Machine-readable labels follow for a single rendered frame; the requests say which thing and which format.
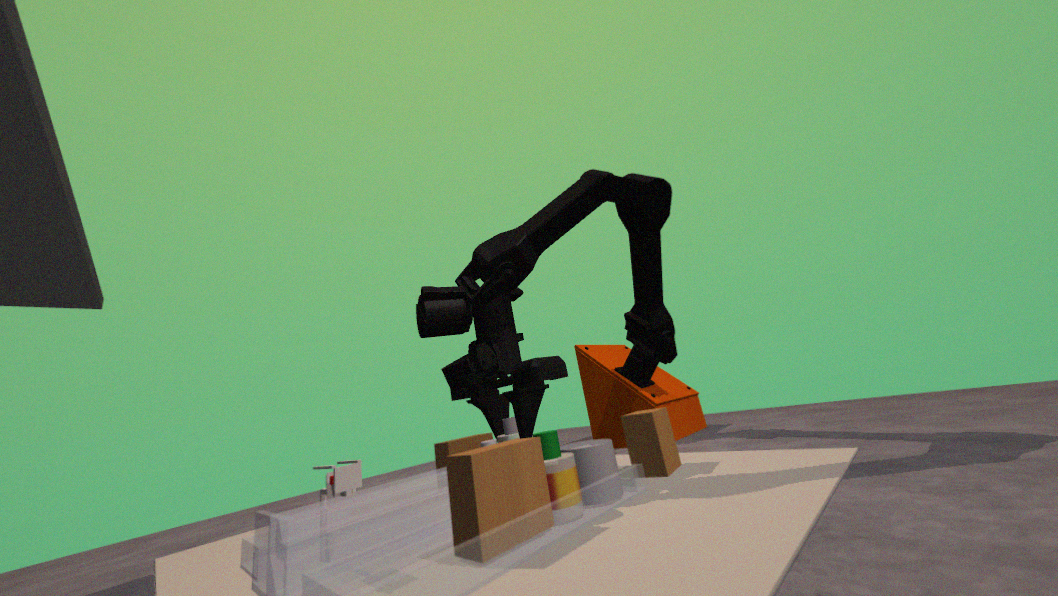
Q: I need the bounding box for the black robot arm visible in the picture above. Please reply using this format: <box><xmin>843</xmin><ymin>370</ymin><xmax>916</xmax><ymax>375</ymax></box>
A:
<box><xmin>416</xmin><ymin>170</ymin><xmax>677</xmax><ymax>391</ymax></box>

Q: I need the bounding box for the grey cylinder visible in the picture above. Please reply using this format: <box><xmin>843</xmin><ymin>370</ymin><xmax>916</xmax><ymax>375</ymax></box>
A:
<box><xmin>560</xmin><ymin>438</ymin><xmax>618</xmax><ymax>489</ymax></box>

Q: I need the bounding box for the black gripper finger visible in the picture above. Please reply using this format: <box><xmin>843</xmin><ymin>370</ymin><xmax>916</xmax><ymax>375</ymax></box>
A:
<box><xmin>466</xmin><ymin>394</ymin><xmax>509</xmax><ymax>439</ymax></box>
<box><xmin>501</xmin><ymin>384</ymin><xmax>549</xmax><ymax>438</ymax></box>

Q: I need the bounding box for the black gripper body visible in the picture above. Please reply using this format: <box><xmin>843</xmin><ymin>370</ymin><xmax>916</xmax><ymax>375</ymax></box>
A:
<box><xmin>451</xmin><ymin>326</ymin><xmax>568</xmax><ymax>401</ymax></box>

